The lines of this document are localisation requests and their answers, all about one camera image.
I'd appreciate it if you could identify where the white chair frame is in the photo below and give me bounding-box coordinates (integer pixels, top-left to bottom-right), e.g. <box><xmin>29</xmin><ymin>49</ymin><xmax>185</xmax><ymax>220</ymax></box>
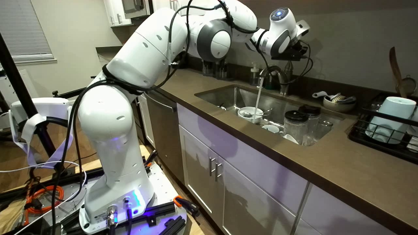
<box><xmin>8</xmin><ymin>97</ymin><xmax>74</xmax><ymax>168</ymax></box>

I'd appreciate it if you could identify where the cabinet door handle right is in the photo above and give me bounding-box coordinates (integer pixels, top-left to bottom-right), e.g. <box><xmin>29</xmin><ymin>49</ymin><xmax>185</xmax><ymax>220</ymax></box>
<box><xmin>216</xmin><ymin>163</ymin><xmax>224</xmax><ymax>181</ymax></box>

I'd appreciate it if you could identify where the black lid jar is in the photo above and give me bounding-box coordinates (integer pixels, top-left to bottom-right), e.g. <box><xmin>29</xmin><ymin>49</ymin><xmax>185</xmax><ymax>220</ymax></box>
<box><xmin>300</xmin><ymin>104</ymin><xmax>322</xmax><ymax>130</ymax></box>
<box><xmin>285</xmin><ymin>109</ymin><xmax>309</xmax><ymax>143</ymax></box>

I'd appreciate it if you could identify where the robot base platform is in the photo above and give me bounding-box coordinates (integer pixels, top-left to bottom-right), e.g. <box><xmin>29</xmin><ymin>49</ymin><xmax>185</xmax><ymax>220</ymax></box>
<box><xmin>24</xmin><ymin>150</ymin><xmax>189</xmax><ymax>235</ymax></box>

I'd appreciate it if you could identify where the curved metal faucet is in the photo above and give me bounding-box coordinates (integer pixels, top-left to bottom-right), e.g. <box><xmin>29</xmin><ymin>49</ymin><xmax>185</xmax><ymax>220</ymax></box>
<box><xmin>259</xmin><ymin>65</ymin><xmax>289</xmax><ymax>95</ymax></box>

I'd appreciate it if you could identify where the white bowl in sink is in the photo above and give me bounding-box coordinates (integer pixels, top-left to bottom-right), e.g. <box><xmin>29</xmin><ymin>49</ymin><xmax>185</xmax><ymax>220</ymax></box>
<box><xmin>238</xmin><ymin>107</ymin><xmax>264</xmax><ymax>123</ymax></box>

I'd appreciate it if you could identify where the soap dispenser bottle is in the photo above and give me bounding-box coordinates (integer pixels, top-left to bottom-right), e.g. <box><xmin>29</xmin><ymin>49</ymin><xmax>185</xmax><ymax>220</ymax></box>
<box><xmin>251</xmin><ymin>63</ymin><xmax>259</xmax><ymax>86</ymax></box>

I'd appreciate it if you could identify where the stainless steel sink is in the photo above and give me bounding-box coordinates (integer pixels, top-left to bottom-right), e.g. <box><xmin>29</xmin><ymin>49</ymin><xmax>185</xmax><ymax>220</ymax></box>
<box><xmin>197</xmin><ymin>84</ymin><xmax>344</xmax><ymax>146</ymax></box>

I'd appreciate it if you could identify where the wooden spoon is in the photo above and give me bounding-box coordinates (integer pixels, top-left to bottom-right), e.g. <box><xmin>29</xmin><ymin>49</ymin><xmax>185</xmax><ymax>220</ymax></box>
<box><xmin>390</xmin><ymin>46</ymin><xmax>403</xmax><ymax>95</ymax></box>

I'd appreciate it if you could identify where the window blind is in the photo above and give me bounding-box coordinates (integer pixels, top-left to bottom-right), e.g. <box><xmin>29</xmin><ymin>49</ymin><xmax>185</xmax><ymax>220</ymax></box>
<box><xmin>0</xmin><ymin>0</ymin><xmax>54</xmax><ymax>62</ymax></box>

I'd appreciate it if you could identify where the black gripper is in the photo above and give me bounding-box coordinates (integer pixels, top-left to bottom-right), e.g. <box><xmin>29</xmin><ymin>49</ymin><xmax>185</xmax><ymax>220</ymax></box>
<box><xmin>276</xmin><ymin>40</ymin><xmax>309</xmax><ymax>61</ymax></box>

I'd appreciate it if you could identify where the small bowl on counter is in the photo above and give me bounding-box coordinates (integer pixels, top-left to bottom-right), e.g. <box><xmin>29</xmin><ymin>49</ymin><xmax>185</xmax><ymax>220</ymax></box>
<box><xmin>323</xmin><ymin>93</ymin><xmax>357</xmax><ymax>112</ymax></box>

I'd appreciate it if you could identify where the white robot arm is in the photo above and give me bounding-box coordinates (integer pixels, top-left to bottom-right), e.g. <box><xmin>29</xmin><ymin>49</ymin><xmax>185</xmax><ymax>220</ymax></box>
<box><xmin>76</xmin><ymin>0</ymin><xmax>310</xmax><ymax>233</ymax></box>

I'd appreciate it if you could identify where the black dish rack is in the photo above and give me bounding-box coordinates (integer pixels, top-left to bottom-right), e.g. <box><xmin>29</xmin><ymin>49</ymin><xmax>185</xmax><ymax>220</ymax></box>
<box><xmin>349</xmin><ymin>96</ymin><xmax>418</xmax><ymax>163</ymax></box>

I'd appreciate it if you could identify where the cabinet door handle left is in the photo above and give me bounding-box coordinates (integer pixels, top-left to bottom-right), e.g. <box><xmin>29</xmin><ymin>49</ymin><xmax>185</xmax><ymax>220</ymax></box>
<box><xmin>210</xmin><ymin>157</ymin><xmax>216</xmax><ymax>176</ymax></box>

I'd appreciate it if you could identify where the purple cabinet front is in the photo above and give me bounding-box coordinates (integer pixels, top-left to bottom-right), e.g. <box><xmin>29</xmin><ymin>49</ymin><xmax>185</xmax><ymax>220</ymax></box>
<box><xmin>178</xmin><ymin>105</ymin><xmax>395</xmax><ymax>235</ymax></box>

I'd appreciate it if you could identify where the white pot in rack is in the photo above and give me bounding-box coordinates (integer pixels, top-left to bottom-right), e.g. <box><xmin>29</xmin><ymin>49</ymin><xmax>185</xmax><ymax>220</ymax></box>
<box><xmin>369</xmin><ymin>96</ymin><xmax>417</xmax><ymax>134</ymax></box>

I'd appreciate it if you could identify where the orange cable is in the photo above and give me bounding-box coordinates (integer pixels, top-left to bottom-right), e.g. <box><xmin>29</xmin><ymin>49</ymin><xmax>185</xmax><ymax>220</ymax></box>
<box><xmin>23</xmin><ymin>184</ymin><xmax>65</xmax><ymax>225</ymax></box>

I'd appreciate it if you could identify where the stainless dishwasher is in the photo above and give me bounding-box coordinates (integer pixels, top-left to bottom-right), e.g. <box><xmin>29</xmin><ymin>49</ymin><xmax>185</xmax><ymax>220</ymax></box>
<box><xmin>147</xmin><ymin>91</ymin><xmax>185</xmax><ymax>181</ymax></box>

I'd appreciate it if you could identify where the cabinet door handle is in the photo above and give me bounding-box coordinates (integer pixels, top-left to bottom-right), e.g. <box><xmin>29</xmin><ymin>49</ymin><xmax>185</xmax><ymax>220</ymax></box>
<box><xmin>216</xmin><ymin>163</ymin><xmax>224</xmax><ymax>181</ymax></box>
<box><xmin>210</xmin><ymin>157</ymin><xmax>216</xmax><ymax>176</ymax></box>

